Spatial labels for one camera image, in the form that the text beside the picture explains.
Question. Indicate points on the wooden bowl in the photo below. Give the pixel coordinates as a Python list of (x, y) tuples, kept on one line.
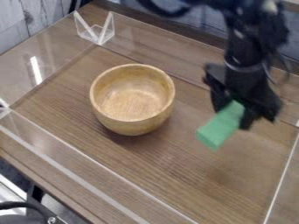
[(131, 97)]

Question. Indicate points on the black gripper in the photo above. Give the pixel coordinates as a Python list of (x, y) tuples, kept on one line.
[(246, 85)]

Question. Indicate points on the green rectangular block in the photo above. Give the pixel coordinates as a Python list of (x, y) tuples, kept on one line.
[(221, 126)]

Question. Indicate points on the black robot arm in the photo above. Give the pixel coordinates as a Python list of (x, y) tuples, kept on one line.
[(257, 33)]

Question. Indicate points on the clear acrylic tray wall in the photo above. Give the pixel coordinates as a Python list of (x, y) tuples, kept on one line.
[(99, 194)]

